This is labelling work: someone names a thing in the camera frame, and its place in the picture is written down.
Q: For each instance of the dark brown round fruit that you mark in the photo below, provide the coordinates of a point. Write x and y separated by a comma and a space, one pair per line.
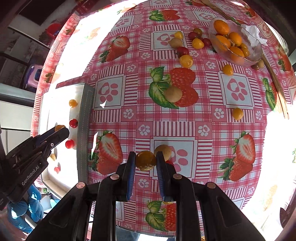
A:
255, 67

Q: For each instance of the clear glass fruit bowl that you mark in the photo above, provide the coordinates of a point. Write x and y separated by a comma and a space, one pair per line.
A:
250, 46

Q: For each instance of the tan round longan fruit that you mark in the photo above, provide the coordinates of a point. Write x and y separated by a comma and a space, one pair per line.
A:
165, 149

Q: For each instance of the wooden cutting board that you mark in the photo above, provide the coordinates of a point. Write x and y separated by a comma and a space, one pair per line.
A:
274, 78

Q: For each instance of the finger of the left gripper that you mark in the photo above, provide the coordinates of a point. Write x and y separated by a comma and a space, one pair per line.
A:
44, 136

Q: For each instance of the red checkered strawberry tablecloth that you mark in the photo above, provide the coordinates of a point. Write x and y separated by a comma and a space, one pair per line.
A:
129, 53

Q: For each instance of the yellow cherry tomato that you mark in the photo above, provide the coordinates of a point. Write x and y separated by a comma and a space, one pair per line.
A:
145, 160

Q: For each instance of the tan round fruit by bowl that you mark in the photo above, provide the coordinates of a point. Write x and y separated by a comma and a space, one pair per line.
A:
260, 64

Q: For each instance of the red tomato in tray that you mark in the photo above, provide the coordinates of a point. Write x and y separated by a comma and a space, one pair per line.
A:
73, 123

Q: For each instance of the yellow tomato upper middle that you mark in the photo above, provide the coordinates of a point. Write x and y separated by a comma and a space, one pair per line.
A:
186, 61

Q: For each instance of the crumpled white paper napkin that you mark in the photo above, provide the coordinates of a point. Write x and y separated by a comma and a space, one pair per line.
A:
254, 32

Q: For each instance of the yellow tomato on right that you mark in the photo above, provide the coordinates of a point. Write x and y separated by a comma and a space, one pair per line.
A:
237, 114

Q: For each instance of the orange kumquat in bowl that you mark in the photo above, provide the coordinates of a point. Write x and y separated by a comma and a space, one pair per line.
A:
236, 38
224, 41
221, 27
236, 55

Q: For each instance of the red cherry tomato on table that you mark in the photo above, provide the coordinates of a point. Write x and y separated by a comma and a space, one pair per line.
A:
169, 162

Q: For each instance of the purple plastic stool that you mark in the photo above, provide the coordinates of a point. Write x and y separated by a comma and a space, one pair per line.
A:
32, 76

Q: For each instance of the tan fruit on strawberry print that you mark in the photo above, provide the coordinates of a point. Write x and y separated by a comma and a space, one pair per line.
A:
173, 94

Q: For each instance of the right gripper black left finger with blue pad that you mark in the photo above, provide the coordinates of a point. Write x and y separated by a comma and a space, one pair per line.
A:
126, 172

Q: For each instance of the yellow tomato in tray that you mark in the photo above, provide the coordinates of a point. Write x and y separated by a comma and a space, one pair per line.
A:
73, 103

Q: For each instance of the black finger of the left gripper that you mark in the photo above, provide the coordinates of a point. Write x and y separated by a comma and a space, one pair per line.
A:
57, 137

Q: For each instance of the yellow tomato near bowl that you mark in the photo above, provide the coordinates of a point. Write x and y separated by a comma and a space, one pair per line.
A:
228, 70

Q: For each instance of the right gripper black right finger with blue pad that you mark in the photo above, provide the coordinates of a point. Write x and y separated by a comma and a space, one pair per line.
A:
165, 173

